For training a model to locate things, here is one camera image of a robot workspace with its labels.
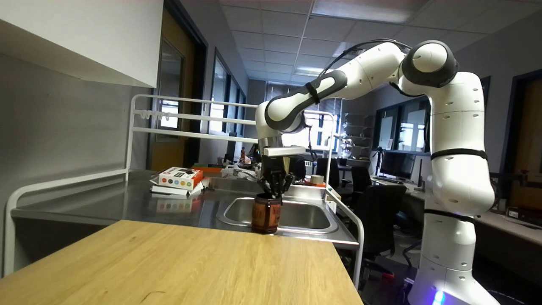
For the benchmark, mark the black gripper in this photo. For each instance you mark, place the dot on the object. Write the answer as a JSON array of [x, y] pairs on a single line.
[[277, 170]]

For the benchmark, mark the brown mug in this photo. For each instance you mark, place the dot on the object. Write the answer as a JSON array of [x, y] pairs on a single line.
[[267, 214]]

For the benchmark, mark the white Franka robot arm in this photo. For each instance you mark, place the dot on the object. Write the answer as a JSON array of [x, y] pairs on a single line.
[[458, 170]]

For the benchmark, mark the red and white box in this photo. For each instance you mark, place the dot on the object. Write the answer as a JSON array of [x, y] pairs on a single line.
[[180, 177]]

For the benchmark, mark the white book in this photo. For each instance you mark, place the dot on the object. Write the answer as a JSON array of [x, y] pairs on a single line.
[[177, 190]]

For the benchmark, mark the black office chair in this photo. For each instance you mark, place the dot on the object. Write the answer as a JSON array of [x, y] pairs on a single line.
[[380, 217]]

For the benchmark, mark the computer monitor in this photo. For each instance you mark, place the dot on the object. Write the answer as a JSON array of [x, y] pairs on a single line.
[[397, 165]]

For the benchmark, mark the ceiling light panel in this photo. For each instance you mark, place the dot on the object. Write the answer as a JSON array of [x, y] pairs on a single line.
[[367, 9]]

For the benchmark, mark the office desk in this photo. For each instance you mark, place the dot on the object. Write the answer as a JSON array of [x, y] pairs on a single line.
[[511, 231]]

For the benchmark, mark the dark framed office door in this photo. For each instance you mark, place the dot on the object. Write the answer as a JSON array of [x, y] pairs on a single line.
[[528, 146]]

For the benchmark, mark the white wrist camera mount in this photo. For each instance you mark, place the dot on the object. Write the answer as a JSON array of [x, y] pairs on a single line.
[[285, 151]]

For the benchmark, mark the steel sink unit white frame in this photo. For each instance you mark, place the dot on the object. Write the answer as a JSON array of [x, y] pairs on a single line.
[[170, 205]]

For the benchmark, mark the wooden door dark frame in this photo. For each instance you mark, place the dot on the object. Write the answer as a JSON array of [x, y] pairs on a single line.
[[172, 90]]

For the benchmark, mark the white wall cabinet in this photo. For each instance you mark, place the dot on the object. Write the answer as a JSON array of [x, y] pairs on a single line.
[[74, 34]]

